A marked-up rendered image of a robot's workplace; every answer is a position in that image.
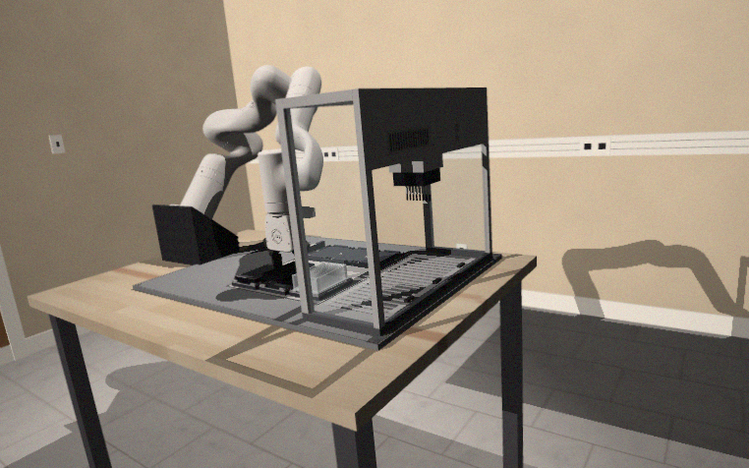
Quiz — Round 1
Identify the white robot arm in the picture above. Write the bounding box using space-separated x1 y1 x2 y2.
180 65 321 219

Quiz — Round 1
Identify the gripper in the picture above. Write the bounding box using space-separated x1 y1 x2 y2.
263 212 295 269

